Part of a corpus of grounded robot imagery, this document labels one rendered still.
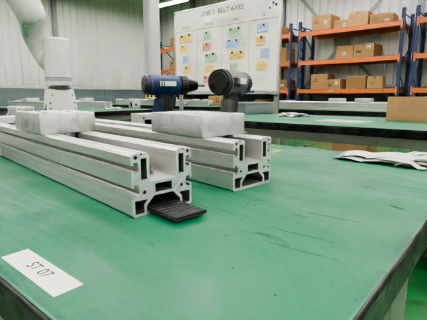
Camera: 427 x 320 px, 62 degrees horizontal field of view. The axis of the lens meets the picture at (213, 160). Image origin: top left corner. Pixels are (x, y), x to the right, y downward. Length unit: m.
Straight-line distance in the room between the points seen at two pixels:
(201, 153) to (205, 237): 0.26
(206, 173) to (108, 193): 0.19
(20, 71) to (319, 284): 12.93
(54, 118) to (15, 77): 12.30
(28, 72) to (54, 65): 11.96
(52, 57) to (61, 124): 0.57
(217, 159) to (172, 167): 0.12
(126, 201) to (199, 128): 0.21
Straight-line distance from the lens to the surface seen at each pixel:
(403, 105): 2.51
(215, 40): 4.26
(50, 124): 0.76
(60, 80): 1.30
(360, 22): 10.61
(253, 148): 0.65
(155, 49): 9.36
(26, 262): 0.40
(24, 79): 13.15
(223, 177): 0.61
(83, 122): 0.78
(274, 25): 3.83
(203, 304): 0.30
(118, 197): 0.51
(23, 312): 0.35
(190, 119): 0.65
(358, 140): 2.06
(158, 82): 1.08
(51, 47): 1.31
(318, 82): 10.96
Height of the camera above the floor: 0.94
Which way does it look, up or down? 10 degrees down
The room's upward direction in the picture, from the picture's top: straight up
